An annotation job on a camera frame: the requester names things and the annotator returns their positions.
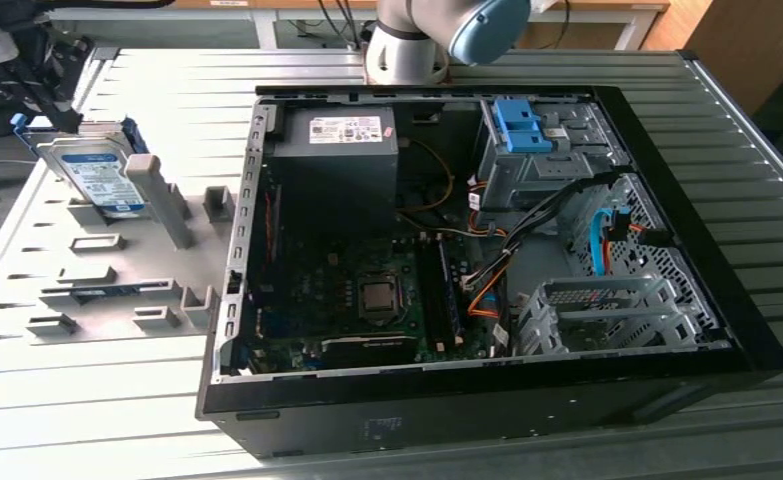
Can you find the hard disk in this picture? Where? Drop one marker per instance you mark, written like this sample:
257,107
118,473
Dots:
97,175

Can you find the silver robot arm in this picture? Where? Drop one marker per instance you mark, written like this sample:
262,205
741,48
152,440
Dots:
404,55

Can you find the white-framed desk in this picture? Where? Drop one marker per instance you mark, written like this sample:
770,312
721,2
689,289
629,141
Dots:
264,30

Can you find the grey parts rack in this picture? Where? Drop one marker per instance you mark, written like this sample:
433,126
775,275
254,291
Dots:
130,235

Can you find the RAM stick in rack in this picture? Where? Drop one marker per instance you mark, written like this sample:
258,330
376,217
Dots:
117,289

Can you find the grey power supply unit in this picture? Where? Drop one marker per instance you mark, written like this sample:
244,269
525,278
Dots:
337,190

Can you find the green motherboard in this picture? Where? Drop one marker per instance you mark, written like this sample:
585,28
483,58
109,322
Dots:
310,280

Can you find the CPU socket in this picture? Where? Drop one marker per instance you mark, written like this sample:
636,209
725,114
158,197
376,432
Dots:
377,295

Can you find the blue drive cage latch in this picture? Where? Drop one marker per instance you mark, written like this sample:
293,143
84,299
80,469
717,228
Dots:
520,130

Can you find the black graphics card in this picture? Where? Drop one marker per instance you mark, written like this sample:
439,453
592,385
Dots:
371,347

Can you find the installed RAM stick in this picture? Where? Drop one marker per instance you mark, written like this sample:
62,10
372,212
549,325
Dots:
449,295

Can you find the grey metal drive cage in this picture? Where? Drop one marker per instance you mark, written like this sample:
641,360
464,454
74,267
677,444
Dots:
537,175

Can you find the black open PC case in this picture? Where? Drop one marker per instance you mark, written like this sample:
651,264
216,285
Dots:
471,400

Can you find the wooden cabinet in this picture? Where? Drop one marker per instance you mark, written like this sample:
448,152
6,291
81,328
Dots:
731,50

